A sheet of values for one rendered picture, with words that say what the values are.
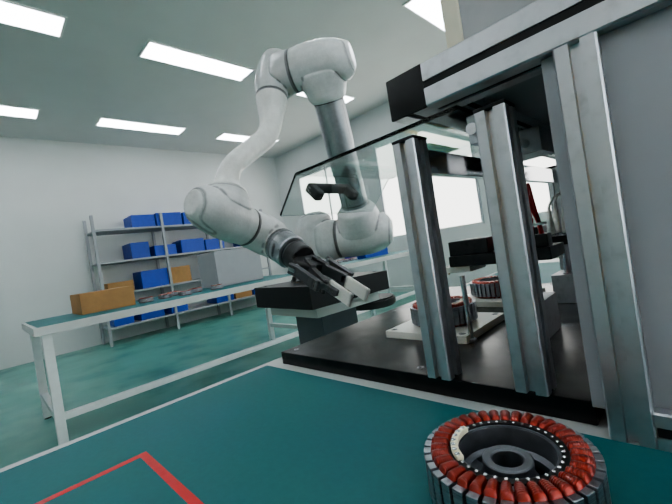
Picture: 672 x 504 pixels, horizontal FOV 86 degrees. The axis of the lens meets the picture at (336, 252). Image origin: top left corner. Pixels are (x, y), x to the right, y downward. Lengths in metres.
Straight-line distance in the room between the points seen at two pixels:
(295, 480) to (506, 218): 0.31
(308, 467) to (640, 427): 0.27
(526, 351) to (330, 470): 0.22
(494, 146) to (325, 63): 0.87
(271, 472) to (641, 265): 0.35
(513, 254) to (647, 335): 0.12
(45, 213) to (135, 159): 1.67
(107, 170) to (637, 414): 7.32
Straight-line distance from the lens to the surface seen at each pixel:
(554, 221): 0.86
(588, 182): 0.36
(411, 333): 0.62
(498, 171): 0.40
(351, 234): 1.35
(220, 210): 0.85
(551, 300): 0.61
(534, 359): 0.41
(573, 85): 0.37
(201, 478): 0.41
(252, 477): 0.38
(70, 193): 7.19
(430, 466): 0.29
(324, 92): 1.22
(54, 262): 7.00
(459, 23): 0.55
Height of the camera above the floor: 0.94
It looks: 1 degrees down
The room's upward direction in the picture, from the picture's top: 9 degrees counter-clockwise
